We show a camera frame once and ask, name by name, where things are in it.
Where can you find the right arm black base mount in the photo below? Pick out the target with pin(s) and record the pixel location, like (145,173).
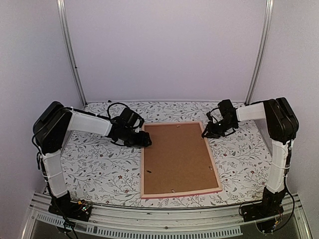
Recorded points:
(269,207)

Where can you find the pink wooden picture frame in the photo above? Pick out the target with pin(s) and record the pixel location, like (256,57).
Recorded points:
(143,169)

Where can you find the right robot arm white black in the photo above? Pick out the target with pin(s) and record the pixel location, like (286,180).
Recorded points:
(282,126)

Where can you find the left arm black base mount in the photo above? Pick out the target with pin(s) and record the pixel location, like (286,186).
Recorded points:
(63,206)

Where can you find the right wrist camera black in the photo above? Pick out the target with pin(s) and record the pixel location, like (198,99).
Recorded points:
(226,109)

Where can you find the right aluminium corner post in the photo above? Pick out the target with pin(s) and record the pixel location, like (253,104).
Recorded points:
(261,50)

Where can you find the left aluminium corner post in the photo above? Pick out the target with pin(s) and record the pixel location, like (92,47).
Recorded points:
(69,49)

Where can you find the brown cardboard backing board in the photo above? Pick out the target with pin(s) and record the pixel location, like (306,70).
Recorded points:
(179,159)

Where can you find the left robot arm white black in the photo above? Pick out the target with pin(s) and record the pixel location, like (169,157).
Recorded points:
(50,129)

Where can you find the aluminium corner post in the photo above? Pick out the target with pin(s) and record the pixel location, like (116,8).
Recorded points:
(261,50)
(69,49)

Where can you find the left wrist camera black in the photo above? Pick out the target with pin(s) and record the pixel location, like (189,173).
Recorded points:
(131,119)

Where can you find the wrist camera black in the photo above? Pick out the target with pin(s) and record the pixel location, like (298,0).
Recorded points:
(131,119)
(226,109)

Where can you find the aluminium front rail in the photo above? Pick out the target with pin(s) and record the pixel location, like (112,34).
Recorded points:
(116,222)

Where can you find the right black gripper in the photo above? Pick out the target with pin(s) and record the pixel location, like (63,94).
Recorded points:
(211,133)

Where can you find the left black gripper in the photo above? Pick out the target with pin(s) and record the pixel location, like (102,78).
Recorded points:
(142,141)

